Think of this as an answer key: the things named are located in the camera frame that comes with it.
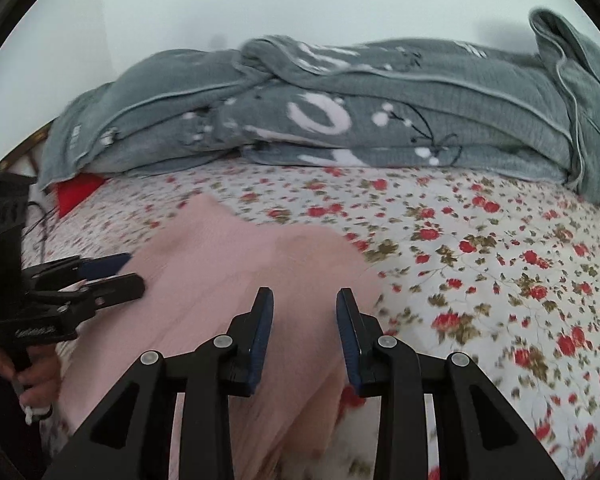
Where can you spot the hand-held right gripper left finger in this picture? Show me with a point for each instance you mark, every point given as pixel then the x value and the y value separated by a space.
pixel 262 330

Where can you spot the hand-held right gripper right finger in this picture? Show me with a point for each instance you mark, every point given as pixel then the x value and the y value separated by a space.
pixel 347 335

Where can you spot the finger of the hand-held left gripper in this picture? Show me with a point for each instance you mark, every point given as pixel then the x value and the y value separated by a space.
pixel 107 263
pixel 120 287

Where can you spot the pink knit garment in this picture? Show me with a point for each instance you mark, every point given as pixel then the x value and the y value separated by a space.
pixel 220 270

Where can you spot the person's left hand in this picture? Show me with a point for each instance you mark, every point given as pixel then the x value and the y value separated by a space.
pixel 40 385

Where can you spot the red cushion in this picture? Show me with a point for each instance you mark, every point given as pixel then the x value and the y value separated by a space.
pixel 77 190

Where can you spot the floral bed sheet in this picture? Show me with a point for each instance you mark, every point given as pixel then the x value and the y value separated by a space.
pixel 480 260

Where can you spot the grey printed pillow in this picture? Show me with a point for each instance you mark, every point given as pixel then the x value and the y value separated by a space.
pixel 145 105

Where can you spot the grey printed quilt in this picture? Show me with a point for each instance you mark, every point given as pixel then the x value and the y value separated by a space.
pixel 430 110

